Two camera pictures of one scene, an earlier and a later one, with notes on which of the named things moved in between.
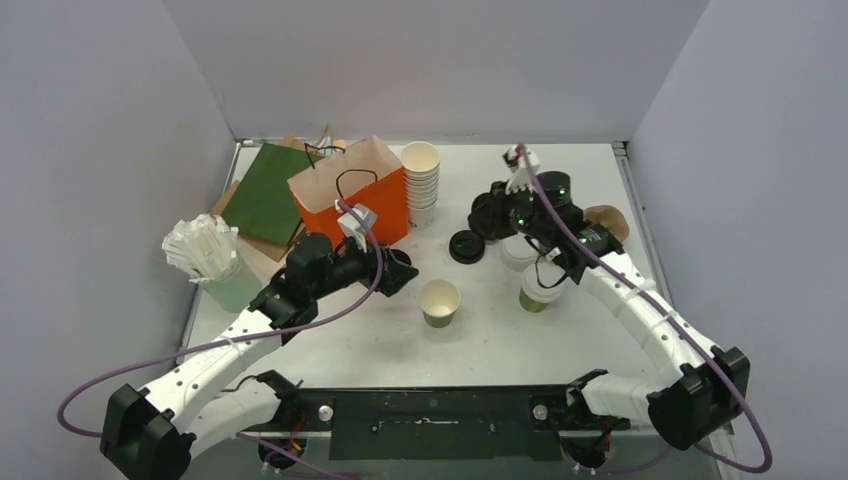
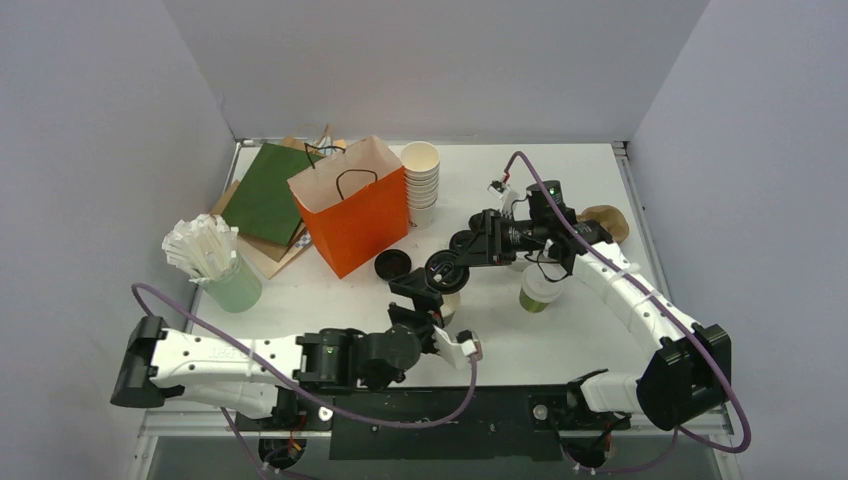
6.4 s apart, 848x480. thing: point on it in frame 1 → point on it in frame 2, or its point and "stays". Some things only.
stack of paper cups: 421,170 stays
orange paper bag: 366,172 stays
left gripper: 393,274 → 426,305
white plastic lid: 532,282 stays
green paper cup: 530,304 stays
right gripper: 490,213 → 474,243
